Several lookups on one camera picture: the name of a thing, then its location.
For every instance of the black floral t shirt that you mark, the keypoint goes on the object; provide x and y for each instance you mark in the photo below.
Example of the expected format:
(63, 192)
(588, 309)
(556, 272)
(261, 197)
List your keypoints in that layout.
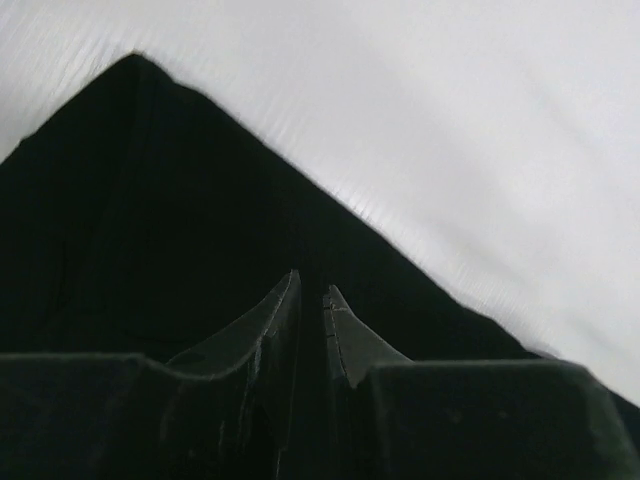
(141, 217)

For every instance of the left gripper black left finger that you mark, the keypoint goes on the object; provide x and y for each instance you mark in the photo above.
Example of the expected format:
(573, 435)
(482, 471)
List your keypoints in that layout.
(218, 410)

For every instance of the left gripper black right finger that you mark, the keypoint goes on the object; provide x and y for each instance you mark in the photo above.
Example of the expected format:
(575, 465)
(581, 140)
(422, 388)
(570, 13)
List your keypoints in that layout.
(395, 418)

